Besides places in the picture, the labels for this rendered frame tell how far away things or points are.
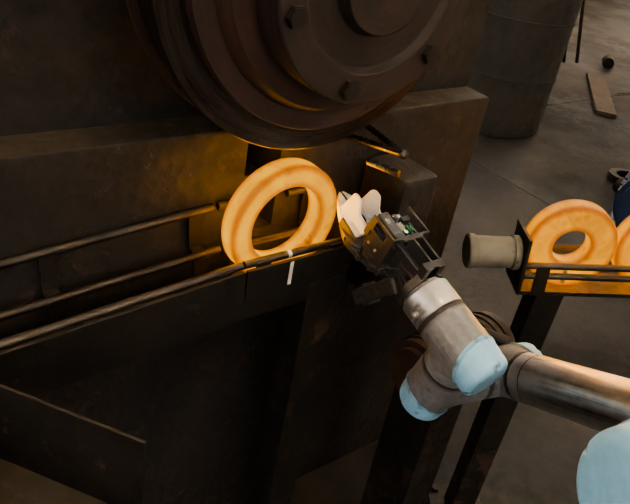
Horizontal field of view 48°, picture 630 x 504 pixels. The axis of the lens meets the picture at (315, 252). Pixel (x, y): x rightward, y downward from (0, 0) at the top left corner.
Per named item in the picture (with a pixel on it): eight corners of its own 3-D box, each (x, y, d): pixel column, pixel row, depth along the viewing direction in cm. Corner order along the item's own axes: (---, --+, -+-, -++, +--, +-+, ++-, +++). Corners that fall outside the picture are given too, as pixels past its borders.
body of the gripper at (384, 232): (408, 202, 104) (457, 263, 98) (385, 240, 110) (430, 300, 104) (369, 211, 99) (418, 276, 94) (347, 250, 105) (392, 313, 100)
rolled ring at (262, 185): (348, 157, 102) (334, 148, 104) (239, 177, 91) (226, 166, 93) (326, 263, 111) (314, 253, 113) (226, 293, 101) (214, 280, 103)
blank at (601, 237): (531, 196, 117) (537, 205, 114) (622, 199, 118) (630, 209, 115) (512, 273, 125) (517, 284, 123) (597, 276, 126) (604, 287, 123)
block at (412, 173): (336, 274, 127) (362, 153, 115) (370, 264, 132) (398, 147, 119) (374, 307, 120) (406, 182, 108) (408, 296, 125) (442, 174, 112)
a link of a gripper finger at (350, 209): (351, 171, 107) (384, 215, 103) (337, 198, 111) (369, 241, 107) (335, 174, 105) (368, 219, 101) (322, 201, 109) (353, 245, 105)
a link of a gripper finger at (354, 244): (359, 212, 108) (390, 254, 104) (354, 220, 109) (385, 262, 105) (335, 218, 105) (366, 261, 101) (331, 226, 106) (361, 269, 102)
